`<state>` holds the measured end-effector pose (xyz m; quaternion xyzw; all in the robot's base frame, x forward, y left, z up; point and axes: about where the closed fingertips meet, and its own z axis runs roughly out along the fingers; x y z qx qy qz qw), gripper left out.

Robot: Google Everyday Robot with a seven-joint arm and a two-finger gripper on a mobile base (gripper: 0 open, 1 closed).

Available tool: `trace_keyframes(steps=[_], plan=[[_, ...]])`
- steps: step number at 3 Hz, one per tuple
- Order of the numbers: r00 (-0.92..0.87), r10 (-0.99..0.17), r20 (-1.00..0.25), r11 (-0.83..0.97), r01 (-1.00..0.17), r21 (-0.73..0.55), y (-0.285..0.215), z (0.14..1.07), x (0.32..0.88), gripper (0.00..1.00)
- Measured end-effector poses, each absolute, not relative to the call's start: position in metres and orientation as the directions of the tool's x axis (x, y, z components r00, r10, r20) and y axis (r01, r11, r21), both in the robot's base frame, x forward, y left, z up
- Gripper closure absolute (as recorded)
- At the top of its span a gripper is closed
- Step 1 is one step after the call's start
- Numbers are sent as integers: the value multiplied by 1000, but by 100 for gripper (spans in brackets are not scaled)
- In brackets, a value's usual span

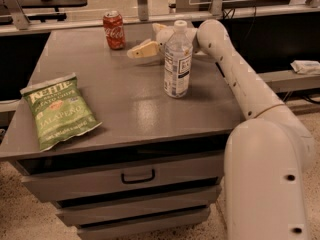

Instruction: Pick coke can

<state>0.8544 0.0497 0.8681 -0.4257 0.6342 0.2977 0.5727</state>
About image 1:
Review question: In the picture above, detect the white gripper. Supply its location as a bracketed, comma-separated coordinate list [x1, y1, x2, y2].
[127, 23, 197, 59]

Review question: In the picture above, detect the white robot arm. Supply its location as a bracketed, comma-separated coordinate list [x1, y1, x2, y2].
[187, 19, 316, 240]

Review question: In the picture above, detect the red coke can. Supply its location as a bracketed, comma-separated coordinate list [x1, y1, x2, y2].
[103, 10, 125, 50]

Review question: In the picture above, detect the clear plastic water bottle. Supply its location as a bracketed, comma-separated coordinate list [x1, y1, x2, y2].
[164, 20, 193, 98]

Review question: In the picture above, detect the green jalapeno chip bag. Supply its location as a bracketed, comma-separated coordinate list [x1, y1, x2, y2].
[20, 73, 101, 152]

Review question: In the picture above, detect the black background table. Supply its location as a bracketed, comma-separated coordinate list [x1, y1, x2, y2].
[17, 0, 88, 22]

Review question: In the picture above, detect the grey drawer cabinet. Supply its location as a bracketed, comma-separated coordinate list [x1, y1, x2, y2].
[1, 28, 242, 240]

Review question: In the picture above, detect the white packet on ledge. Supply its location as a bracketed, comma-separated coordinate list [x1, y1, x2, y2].
[291, 60, 320, 75]

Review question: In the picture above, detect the black hanging cable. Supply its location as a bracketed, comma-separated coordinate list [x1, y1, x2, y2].
[222, 6, 258, 48]

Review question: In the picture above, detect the grey metal railing frame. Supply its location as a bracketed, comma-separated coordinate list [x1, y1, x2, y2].
[0, 0, 320, 36]

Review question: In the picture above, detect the black drawer handle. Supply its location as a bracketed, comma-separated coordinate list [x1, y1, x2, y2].
[121, 169, 156, 185]

